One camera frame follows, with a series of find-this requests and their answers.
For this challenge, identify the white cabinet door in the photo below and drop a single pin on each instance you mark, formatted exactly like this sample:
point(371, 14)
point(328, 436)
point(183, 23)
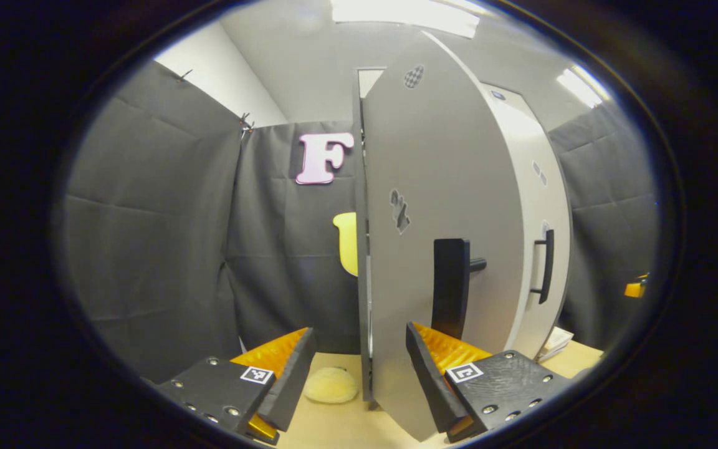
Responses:
point(421, 187)
point(549, 206)

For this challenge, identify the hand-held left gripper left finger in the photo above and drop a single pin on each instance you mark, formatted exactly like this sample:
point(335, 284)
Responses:
point(293, 383)

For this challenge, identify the white paper stack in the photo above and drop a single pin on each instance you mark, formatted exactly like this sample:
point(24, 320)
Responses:
point(555, 343)

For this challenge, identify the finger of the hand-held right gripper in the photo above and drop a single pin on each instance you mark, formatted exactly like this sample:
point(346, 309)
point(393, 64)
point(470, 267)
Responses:
point(634, 289)

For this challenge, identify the ceiling light panel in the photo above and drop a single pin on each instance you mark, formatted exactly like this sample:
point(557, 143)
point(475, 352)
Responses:
point(583, 86)
point(406, 15)

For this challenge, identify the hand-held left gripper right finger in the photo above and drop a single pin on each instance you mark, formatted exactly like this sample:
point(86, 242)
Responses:
point(434, 386)

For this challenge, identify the black backdrop cloth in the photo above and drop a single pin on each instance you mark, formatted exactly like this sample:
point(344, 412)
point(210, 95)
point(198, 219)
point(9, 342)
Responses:
point(159, 218)

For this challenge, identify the white and grey cabinet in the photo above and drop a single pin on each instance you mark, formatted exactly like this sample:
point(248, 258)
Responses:
point(361, 187)

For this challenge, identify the metal cloth clip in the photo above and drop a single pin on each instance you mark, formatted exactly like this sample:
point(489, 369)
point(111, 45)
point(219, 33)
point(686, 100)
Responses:
point(183, 75)
point(245, 123)

